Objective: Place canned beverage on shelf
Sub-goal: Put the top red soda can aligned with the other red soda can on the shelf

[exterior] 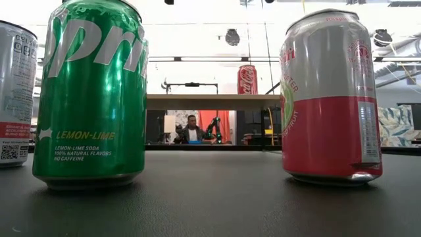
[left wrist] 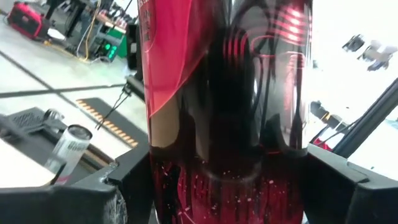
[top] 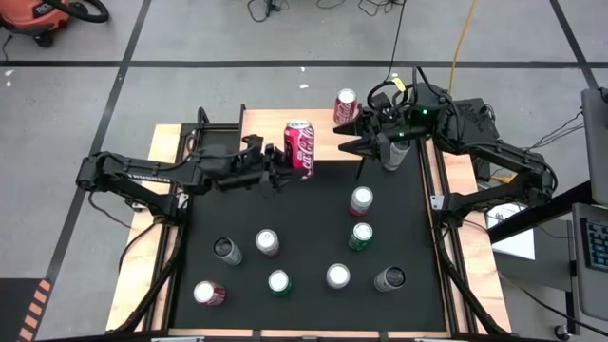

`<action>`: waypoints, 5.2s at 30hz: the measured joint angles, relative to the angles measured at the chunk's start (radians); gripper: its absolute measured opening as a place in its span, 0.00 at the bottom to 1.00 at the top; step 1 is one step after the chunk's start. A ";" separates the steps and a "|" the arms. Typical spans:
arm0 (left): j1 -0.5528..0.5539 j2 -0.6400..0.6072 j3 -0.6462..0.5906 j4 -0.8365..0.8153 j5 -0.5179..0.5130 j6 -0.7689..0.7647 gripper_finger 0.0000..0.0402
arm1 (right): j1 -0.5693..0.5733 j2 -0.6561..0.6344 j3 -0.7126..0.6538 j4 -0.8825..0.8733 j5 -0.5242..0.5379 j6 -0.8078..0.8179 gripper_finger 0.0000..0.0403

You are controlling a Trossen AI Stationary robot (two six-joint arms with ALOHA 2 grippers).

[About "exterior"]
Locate black table mat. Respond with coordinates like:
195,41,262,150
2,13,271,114
0,149,421,237

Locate yellow hanging cable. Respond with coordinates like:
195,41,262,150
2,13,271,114
266,107,276,146

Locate white and pink seltzer can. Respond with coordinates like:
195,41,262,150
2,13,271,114
278,8,384,187

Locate person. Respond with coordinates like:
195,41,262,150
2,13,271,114
174,114,210,145

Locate black round ceiling fixture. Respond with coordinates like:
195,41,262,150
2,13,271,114
225,28,241,47
373,28,393,47

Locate leaf patterned panel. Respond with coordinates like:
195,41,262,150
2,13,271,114
377,104,421,148

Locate red Coca-Cola can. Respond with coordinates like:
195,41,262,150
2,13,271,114
237,65,259,95

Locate orange red panel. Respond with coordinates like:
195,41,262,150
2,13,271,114
199,110,235,145

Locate green Sprite can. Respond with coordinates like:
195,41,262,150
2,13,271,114
32,0,149,191

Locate black aluminium table frame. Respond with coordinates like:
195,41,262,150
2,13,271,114
28,143,421,156

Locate small white board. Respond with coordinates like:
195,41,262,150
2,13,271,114
163,115,177,134

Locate wooden shelf with black legs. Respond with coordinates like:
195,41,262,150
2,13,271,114
146,93,282,151

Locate slim white Celsius can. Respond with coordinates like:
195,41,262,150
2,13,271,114
0,20,39,169

